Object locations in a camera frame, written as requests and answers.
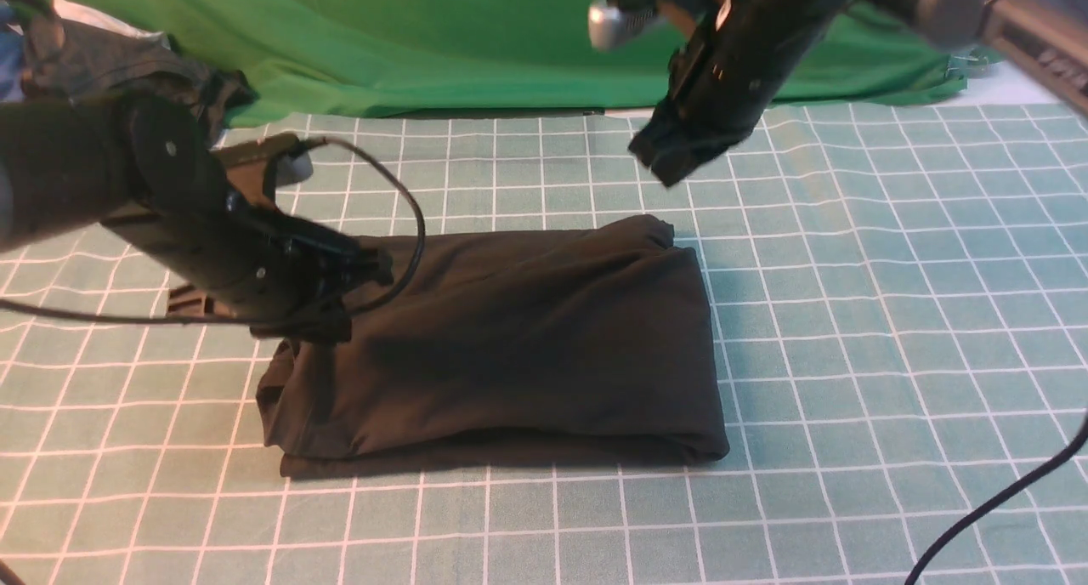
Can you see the blue crumpled garment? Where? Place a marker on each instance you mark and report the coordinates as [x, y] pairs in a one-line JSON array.
[[12, 56]]

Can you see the metal binder clip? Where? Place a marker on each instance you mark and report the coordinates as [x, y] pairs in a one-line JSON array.
[[976, 63]]

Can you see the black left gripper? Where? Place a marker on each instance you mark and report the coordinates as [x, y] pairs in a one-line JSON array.
[[277, 275]]

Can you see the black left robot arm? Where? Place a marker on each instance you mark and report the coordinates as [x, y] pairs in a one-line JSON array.
[[140, 167]]

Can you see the green backdrop cloth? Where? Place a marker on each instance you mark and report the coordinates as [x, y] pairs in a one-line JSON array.
[[372, 58]]

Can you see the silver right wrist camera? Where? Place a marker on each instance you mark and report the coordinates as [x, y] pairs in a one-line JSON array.
[[609, 27]]

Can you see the green grid tablecloth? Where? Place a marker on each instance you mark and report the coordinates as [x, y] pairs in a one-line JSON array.
[[899, 301]]

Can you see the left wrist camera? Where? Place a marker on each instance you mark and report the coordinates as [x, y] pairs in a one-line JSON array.
[[259, 168]]

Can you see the gray long sleeve shirt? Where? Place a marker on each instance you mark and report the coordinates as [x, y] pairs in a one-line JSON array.
[[521, 349]]

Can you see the dark gray crumpled shirt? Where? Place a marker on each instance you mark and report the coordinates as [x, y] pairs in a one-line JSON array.
[[72, 60]]

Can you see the white cloth behind pile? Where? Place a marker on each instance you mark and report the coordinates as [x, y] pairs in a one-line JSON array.
[[89, 16]]

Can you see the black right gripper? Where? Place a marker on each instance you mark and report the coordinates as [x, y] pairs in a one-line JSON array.
[[713, 102]]

